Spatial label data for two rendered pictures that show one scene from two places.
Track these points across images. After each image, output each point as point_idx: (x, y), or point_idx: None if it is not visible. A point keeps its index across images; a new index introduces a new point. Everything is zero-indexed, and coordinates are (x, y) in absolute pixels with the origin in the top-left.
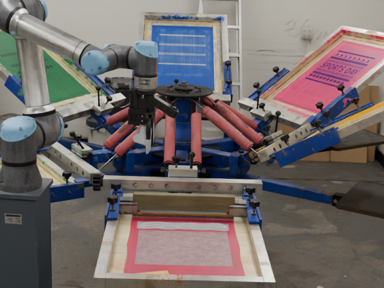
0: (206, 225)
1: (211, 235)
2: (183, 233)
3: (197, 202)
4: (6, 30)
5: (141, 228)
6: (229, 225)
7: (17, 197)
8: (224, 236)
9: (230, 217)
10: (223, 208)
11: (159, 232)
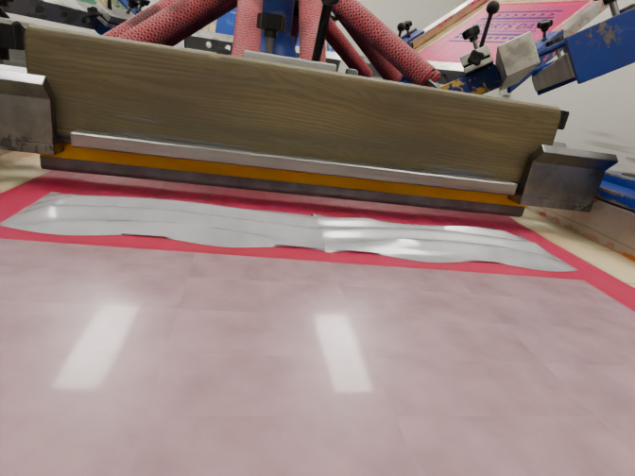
0: (443, 235)
1: (526, 298)
2: (340, 280)
3: (386, 119)
4: None
5: (32, 229)
6: (535, 242)
7: None
8: (620, 314)
9: (511, 209)
10: (500, 164)
11: (155, 263)
